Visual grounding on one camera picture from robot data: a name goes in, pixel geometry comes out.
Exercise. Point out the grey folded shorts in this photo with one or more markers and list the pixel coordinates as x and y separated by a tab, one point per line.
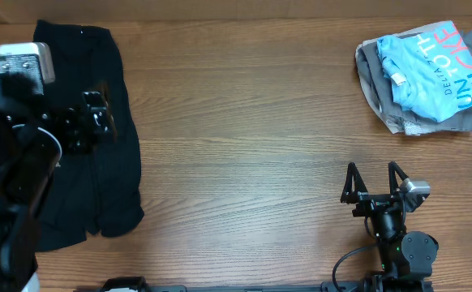
461	122

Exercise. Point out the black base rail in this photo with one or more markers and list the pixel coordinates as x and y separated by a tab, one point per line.
139	284

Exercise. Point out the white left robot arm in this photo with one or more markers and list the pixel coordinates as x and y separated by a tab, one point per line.
34	137

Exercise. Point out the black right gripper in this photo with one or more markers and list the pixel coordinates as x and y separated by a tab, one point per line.
371	202

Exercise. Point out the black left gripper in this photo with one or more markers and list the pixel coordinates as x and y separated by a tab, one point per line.
70	121

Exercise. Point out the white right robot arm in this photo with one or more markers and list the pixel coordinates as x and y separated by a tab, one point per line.
406	257

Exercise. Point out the black shirt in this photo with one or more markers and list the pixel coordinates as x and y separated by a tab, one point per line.
96	193

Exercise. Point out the light blue t-shirt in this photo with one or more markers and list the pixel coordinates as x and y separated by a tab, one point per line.
431	72

